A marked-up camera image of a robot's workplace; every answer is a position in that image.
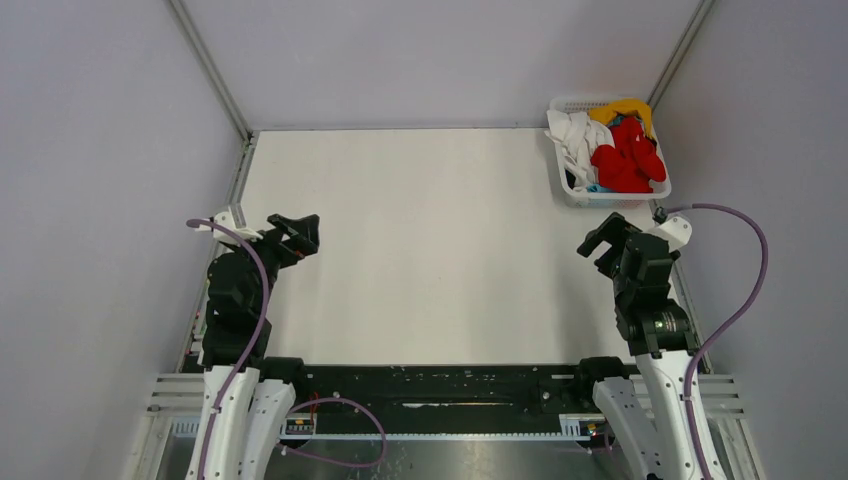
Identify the white plastic laundry basket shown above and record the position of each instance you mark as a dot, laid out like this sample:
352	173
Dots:
585	199

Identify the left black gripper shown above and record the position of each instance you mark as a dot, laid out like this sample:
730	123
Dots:
302	234

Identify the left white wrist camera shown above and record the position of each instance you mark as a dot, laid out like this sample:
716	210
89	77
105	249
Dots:
232	219

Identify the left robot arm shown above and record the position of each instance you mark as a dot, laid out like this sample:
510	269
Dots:
243	411

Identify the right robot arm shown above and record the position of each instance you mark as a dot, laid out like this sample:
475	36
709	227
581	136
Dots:
670	439

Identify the yellow t-shirt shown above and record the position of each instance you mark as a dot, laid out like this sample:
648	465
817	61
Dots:
625	107

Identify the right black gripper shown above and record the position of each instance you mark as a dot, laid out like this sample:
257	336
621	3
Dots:
607	231

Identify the white t-shirt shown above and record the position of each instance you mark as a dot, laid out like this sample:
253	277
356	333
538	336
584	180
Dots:
577	137

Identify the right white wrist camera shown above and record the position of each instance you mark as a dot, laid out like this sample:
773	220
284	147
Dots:
675	229

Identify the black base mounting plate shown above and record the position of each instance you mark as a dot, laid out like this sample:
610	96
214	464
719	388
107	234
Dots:
444	383

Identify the aluminium frame rail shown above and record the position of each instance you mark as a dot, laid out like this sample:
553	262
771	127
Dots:
181	395

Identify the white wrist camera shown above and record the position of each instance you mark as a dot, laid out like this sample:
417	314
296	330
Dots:
675	229
232	219

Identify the red t-shirt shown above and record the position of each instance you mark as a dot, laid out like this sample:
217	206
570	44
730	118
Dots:
631	164

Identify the teal t-shirt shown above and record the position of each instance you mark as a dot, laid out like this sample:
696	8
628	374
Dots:
599	189

